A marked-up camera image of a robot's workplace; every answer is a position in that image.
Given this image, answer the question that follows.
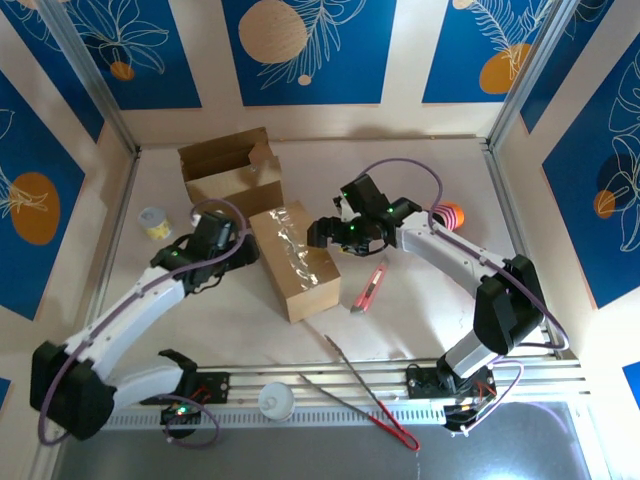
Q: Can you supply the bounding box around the brown cardboard box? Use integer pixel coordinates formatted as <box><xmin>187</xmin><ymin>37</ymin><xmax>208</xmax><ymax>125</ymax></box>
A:
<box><xmin>248</xmin><ymin>200</ymin><xmax>343</xmax><ymax>325</ymax></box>
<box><xmin>176</xmin><ymin>126</ymin><xmax>286</xmax><ymax>220</ymax></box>

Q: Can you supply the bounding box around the pink utility knife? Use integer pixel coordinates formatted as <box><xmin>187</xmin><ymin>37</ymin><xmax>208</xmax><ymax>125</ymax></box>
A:
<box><xmin>348</xmin><ymin>258</ymin><xmax>391</xmax><ymax>318</ymax></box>

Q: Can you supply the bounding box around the orange striped ball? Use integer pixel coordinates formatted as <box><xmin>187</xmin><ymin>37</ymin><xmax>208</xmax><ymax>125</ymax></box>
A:
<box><xmin>430</xmin><ymin>200</ymin><xmax>467</xmax><ymax>233</ymax></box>

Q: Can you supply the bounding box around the yellow can grey lid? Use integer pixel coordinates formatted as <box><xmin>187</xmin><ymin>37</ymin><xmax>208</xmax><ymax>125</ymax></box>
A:
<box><xmin>138</xmin><ymin>205</ymin><xmax>175</xmax><ymax>243</ymax></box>

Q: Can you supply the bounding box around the white plastic cup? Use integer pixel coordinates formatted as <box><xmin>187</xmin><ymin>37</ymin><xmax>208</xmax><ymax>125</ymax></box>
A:
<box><xmin>257</xmin><ymin>381</ymin><xmax>296</xmax><ymax>422</ymax></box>

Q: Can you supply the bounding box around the black controller board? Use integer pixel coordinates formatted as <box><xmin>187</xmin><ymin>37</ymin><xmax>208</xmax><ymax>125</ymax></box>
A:
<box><xmin>442</xmin><ymin>387</ymin><xmax>497</xmax><ymax>440</ymax></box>
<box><xmin>158</xmin><ymin>402</ymin><xmax>203</xmax><ymax>441</ymax></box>

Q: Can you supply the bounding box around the grey metal sheet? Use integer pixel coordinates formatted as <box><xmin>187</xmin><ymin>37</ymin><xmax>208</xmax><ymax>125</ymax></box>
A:
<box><xmin>47</xmin><ymin>399</ymin><xmax>609</xmax><ymax>480</ymax></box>

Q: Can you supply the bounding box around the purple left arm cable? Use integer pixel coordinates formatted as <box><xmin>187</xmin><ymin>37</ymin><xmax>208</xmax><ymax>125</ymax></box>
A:
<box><xmin>37</xmin><ymin>198</ymin><xmax>251</xmax><ymax>447</ymax></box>

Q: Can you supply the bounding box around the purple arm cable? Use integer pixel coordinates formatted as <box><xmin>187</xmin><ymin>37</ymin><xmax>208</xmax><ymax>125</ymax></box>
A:
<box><xmin>37</xmin><ymin>198</ymin><xmax>251</xmax><ymax>447</ymax></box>
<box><xmin>355</xmin><ymin>158</ymin><xmax>570</xmax><ymax>437</ymax></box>

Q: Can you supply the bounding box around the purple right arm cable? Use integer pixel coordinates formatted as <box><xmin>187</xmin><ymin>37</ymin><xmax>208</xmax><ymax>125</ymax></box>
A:
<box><xmin>355</xmin><ymin>158</ymin><xmax>570</xmax><ymax>437</ymax></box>

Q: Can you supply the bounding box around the aluminium side rail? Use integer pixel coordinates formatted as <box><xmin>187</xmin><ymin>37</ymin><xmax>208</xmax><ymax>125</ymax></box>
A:
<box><xmin>74</xmin><ymin>147</ymin><xmax>142</xmax><ymax>372</ymax></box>
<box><xmin>482</xmin><ymin>138</ymin><xmax>576</xmax><ymax>362</ymax></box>

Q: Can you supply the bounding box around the metal tongs red handle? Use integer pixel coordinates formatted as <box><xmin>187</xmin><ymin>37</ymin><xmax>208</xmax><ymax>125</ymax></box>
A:
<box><xmin>297</xmin><ymin>333</ymin><xmax>422</xmax><ymax>453</ymax></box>

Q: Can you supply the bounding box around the blue floral wall poster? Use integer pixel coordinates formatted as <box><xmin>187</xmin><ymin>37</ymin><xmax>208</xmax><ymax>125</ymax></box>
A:
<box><xmin>519</xmin><ymin>0</ymin><xmax>640</xmax><ymax>134</ymax></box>
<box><xmin>0</xmin><ymin>7</ymin><xmax>107</xmax><ymax>145</ymax></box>
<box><xmin>0</xmin><ymin>69</ymin><xmax>87</xmax><ymax>322</ymax></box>
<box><xmin>421</xmin><ymin>0</ymin><xmax>571</xmax><ymax>105</ymax></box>
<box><xmin>221</xmin><ymin>0</ymin><xmax>400</xmax><ymax>107</ymax></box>
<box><xmin>542</xmin><ymin>44</ymin><xmax>640</xmax><ymax>310</ymax></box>
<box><xmin>59</xmin><ymin>0</ymin><xmax>204</xmax><ymax>112</ymax></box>

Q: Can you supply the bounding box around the aluminium frame rail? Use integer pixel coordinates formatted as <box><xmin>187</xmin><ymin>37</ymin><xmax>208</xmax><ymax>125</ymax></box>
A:
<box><xmin>43</xmin><ymin>355</ymin><xmax>592</xmax><ymax>417</ymax></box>

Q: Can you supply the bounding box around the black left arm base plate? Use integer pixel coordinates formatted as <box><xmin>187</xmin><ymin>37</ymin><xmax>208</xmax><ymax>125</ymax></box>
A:
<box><xmin>138</xmin><ymin>370</ymin><xmax>232</xmax><ymax>407</ymax></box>

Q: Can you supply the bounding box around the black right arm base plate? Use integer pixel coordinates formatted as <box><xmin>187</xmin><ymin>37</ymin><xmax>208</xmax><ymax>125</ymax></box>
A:
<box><xmin>405</xmin><ymin>363</ymin><xmax>498</xmax><ymax>402</ymax></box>

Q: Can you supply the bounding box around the white slotted cable duct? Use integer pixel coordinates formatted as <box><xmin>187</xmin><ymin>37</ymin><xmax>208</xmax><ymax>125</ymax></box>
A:
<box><xmin>63</xmin><ymin>403</ymin><xmax>587</xmax><ymax>432</ymax></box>

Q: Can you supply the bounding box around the aluminium corner post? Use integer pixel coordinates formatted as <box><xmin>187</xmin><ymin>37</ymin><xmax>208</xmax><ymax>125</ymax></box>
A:
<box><xmin>485</xmin><ymin>0</ymin><xmax>585</xmax><ymax>151</ymax></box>
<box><xmin>35</xmin><ymin>0</ymin><xmax>142</xmax><ymax>154</ymax></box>

